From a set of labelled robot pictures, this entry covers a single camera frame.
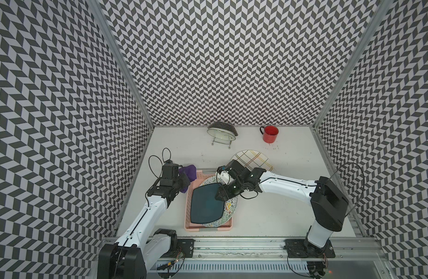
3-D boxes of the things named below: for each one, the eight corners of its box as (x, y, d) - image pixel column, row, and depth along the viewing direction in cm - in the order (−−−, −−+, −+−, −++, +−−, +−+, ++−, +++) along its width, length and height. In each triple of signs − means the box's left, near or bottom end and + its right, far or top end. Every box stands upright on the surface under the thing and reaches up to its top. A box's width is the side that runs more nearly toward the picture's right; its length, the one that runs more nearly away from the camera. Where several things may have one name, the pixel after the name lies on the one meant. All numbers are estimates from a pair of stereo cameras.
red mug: (261, 143, 112) (263, 135, 106) (259, 132, 118) (261, 124, 112) (277, 143, 112) (280, 135, 106) (274, 132, 118) (277, 124, 112)
